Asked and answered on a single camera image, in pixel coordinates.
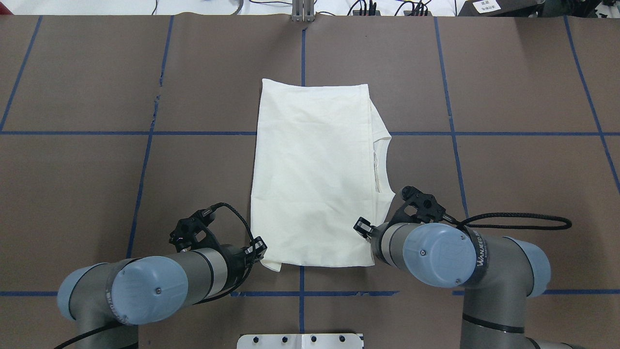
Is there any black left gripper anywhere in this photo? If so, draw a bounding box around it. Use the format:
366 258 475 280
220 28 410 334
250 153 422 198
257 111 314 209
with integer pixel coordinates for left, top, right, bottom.
223 237 267 284

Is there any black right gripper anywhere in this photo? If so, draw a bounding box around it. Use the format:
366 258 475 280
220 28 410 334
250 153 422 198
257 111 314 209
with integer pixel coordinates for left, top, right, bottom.
354 217 388 260

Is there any cream long-sleeve cat shirt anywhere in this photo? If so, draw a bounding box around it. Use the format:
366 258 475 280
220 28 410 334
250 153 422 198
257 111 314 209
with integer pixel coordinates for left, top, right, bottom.
250 78 395 272

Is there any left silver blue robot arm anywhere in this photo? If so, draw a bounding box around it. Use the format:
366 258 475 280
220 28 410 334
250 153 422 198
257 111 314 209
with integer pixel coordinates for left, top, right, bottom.
56 237 266 349

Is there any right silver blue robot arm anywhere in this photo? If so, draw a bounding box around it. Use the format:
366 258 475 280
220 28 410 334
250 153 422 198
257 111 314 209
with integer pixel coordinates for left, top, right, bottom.
354 217 572 349

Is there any white mounting plate with bolts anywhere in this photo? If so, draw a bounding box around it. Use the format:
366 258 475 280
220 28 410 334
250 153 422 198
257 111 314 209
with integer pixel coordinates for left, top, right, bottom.
236 333 365 349

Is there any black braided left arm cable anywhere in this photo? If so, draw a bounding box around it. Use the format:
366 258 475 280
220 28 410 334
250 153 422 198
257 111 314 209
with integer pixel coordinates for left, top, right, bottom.
53 203 255 349

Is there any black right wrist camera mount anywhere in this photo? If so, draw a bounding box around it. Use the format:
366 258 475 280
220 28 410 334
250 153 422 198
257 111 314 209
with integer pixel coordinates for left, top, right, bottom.
390 186 446 224

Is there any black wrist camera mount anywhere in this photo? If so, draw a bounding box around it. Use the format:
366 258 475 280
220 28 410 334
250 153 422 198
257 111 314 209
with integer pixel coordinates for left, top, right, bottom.
390 186 446 224
169 208 218 253

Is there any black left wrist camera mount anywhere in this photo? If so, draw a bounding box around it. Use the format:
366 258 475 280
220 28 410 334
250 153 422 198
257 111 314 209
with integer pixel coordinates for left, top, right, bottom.
169 208 218 253

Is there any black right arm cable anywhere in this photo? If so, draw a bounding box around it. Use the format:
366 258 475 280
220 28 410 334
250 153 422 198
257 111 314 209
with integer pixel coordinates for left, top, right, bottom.
443 212 573 231

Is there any aluminium frame post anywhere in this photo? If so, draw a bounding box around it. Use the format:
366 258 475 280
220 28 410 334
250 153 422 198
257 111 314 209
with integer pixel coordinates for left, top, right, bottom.
291 0 316 22

